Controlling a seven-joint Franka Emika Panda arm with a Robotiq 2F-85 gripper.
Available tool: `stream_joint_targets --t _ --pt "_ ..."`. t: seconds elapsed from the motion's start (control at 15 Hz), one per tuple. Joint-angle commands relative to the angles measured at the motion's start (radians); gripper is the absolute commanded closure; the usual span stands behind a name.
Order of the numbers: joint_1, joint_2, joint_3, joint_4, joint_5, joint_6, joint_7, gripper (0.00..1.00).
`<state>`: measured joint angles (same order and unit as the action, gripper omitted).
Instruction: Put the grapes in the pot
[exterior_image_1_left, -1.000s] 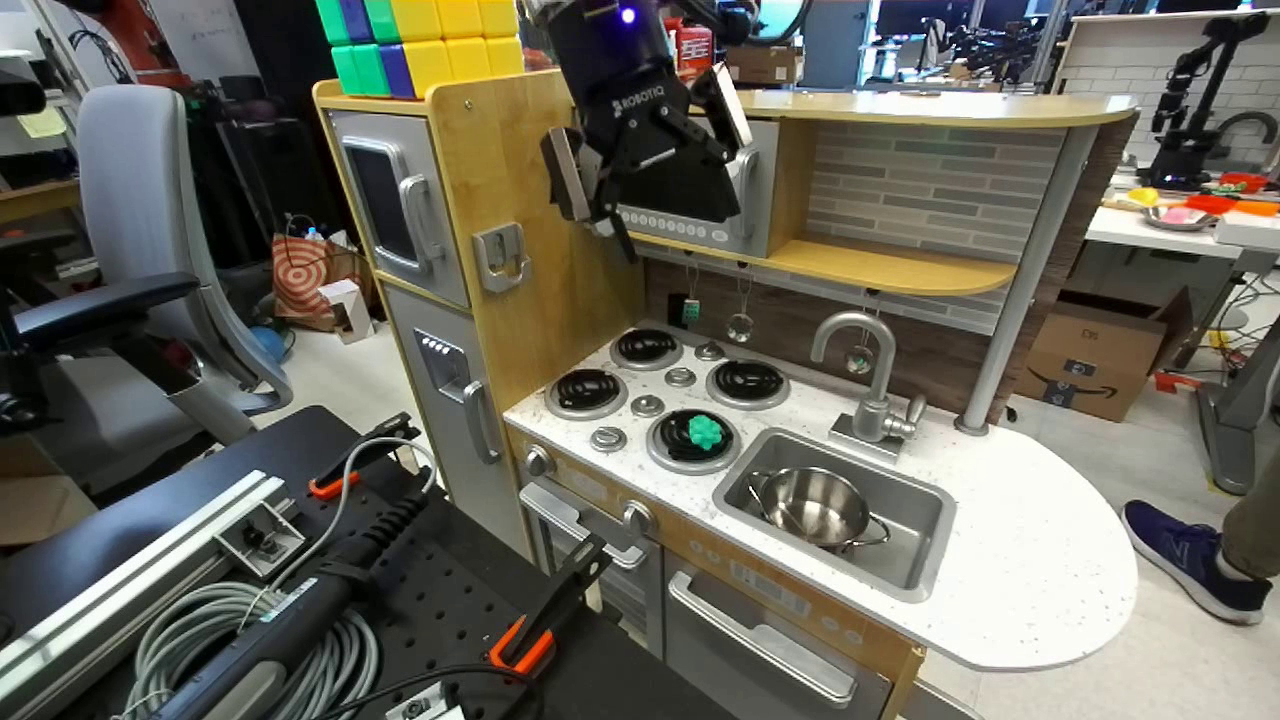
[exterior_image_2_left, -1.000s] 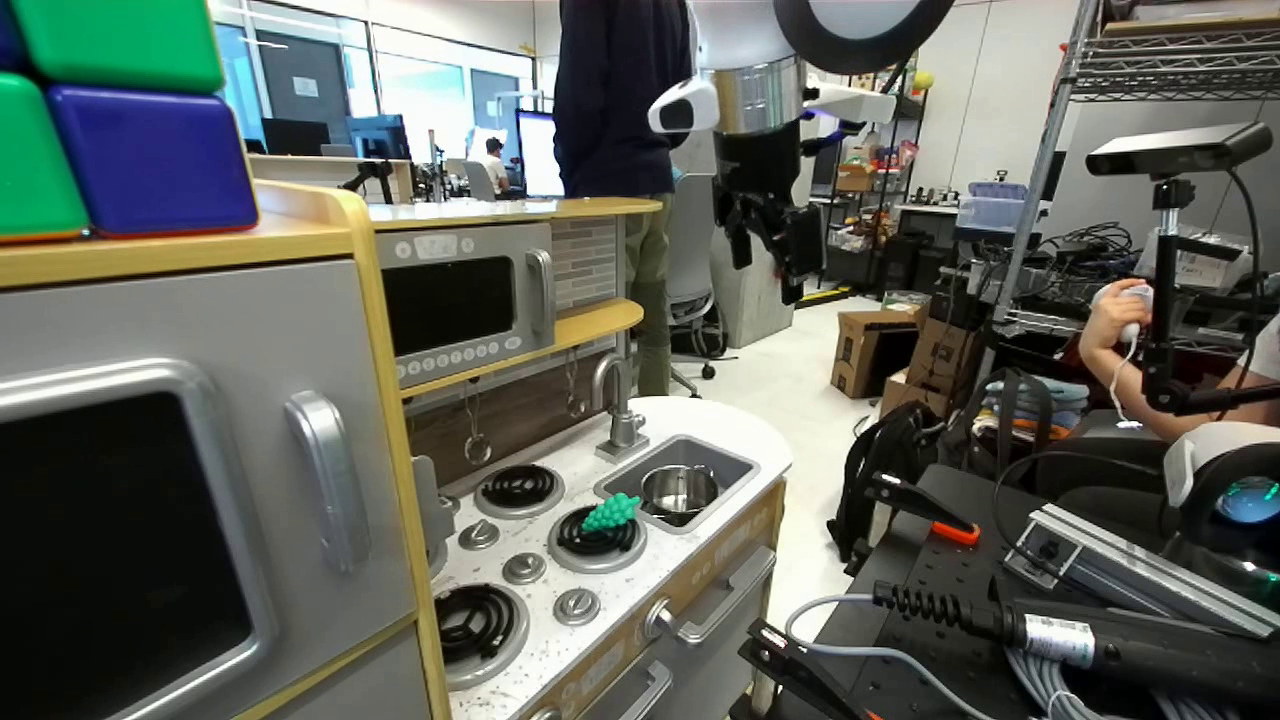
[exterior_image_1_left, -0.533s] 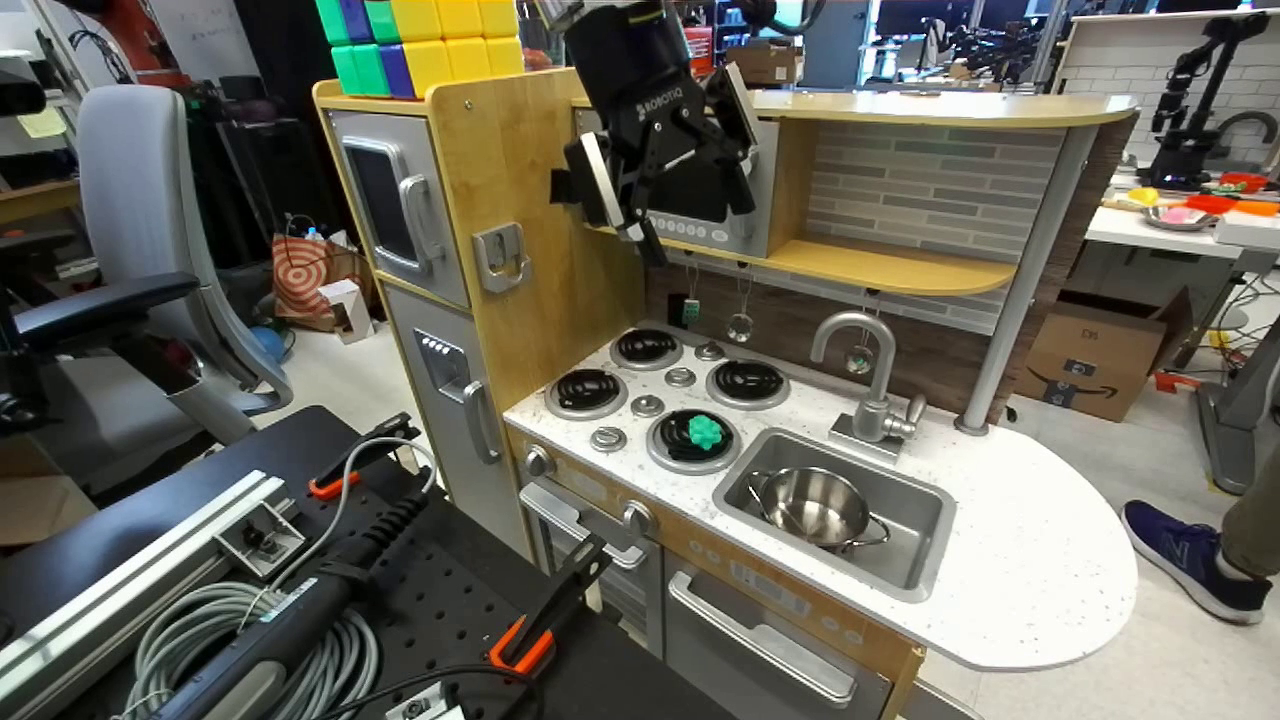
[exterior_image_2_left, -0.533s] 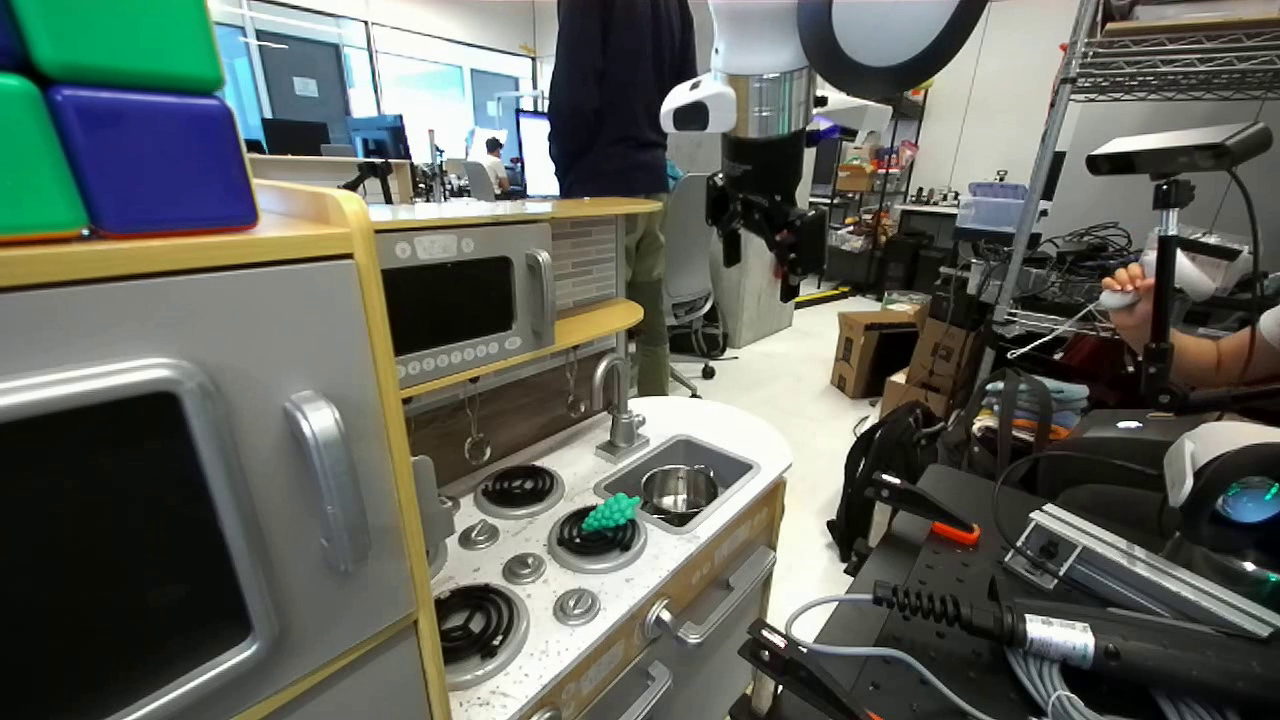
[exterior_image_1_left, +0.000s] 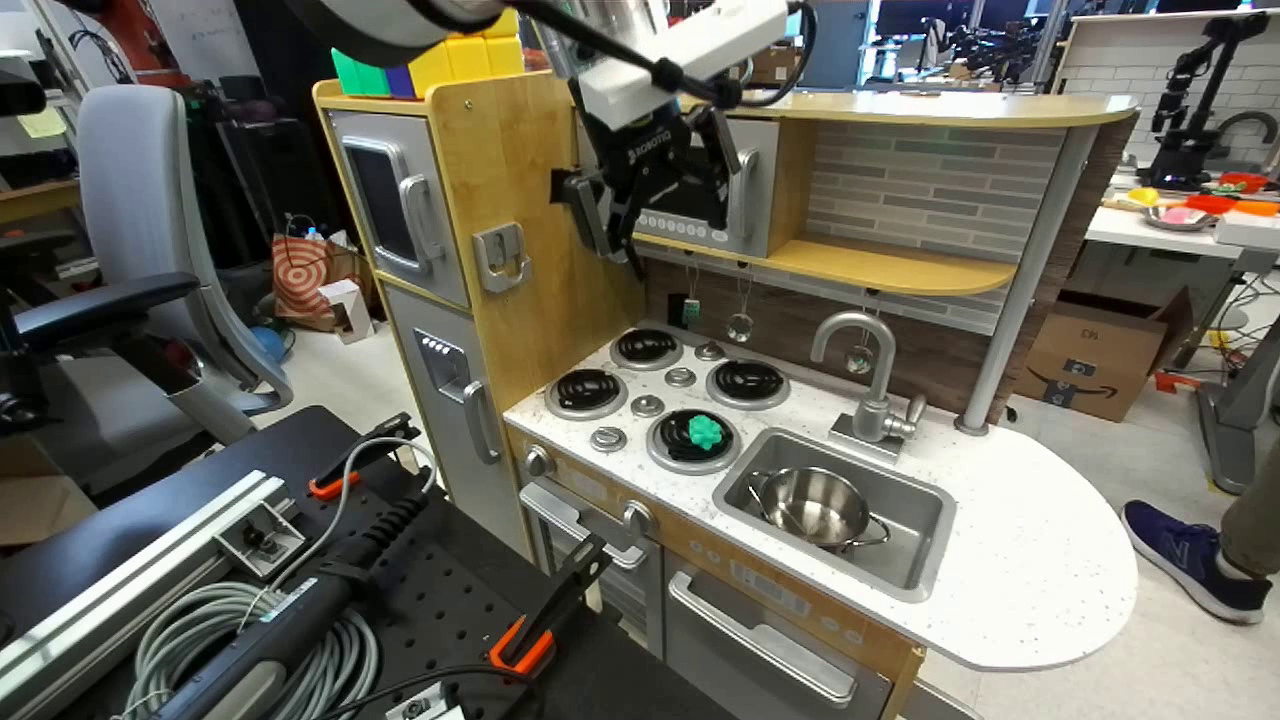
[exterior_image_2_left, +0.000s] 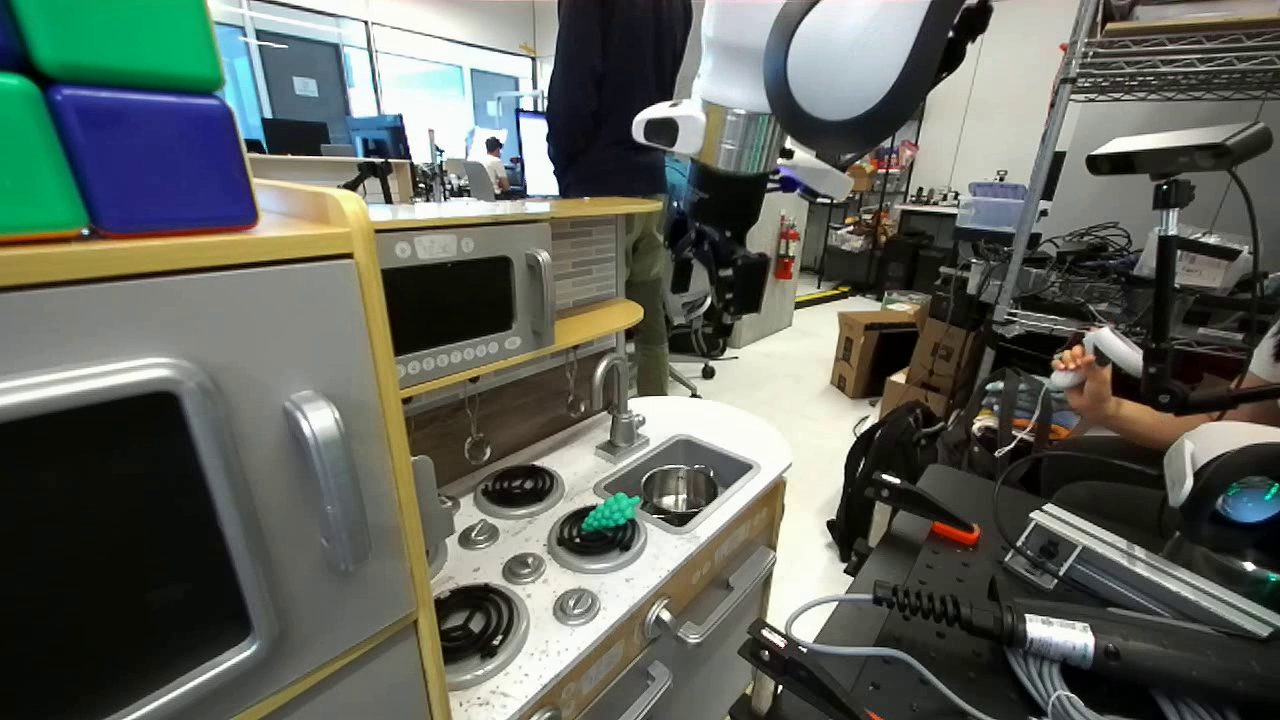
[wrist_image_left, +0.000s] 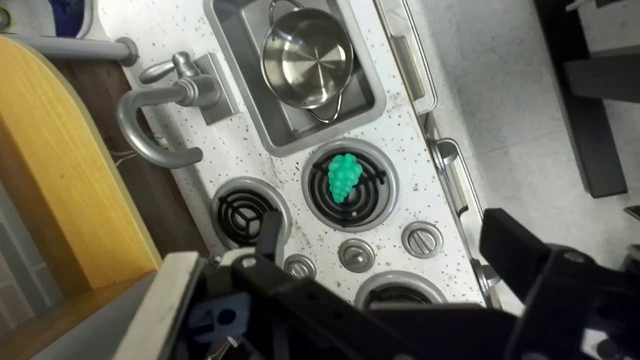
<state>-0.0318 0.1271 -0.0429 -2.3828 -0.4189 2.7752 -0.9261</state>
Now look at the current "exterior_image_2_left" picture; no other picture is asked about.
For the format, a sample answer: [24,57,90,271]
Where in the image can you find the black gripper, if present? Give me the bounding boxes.
[687,170,775,359]

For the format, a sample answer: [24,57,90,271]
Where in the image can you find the black clamp large orange grip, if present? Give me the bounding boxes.
[859,471,988,551]

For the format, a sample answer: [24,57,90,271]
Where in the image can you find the operator hand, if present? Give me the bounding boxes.
[1047,341,1124,433]

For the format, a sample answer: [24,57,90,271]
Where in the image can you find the grey toy oven door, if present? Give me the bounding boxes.
[532,634,677,720]

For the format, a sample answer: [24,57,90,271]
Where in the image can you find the green toy grapes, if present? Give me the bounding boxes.
[578,487,648,543]

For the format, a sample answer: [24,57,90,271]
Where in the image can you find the long black tube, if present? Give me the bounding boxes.
[874,577,1280,711]

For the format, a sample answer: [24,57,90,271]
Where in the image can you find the grey toy dishwasher door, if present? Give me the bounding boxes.
[654,533,784,720]

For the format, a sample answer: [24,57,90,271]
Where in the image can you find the wooden toy play kitchen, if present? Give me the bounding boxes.
[0,176,797,720]

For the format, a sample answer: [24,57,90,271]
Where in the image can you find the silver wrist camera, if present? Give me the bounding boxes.
[627,96,784,176]

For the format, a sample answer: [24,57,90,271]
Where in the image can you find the grey toy sink basin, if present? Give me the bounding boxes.
[593,437,760,535]

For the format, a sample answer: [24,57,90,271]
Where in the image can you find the colourful foam block cube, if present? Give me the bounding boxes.
[0,0,265,247]

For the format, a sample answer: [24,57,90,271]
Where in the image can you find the grey toy microwave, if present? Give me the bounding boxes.
[372,218,559,391]

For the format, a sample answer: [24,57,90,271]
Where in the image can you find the operator forearm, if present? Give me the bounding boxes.
[1101,391,1280,455]

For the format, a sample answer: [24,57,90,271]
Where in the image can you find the grey toy freezer door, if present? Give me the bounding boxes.
[0,256,415,720]

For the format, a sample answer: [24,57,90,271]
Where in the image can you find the large cardboard box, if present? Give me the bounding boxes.
[903,317,992,401]

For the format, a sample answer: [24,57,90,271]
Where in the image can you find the silver toy faucet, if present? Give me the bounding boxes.
[590,350,654,465]

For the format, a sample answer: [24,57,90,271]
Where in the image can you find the metal shelf rack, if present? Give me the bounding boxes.
[992,0,1280,336]

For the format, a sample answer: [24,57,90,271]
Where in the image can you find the standing person olive trousers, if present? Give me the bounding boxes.
[545,0,697,401]

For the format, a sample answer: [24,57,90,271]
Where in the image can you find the small steel pot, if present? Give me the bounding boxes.
[636,455,726,527]

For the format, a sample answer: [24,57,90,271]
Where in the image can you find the white handheld controller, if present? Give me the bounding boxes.
[1045,319,1152,395]

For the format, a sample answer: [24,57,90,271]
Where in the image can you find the aluminium extrusion rail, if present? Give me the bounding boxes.
[1002,502,1280,642]

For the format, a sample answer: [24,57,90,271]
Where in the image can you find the black toy stove burner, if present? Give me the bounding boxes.
[473,455,567,519]
[545,495,654,577]
[434,577,532,694]

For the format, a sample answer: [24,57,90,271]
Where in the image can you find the red fire extinguisher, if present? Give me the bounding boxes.
[772,218,808,289]

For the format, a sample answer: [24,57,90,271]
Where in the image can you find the grey coiled cable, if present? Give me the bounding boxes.
[784,592,1280,720]

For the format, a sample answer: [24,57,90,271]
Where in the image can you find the black backpack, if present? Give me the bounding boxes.
[824,395,954,577]

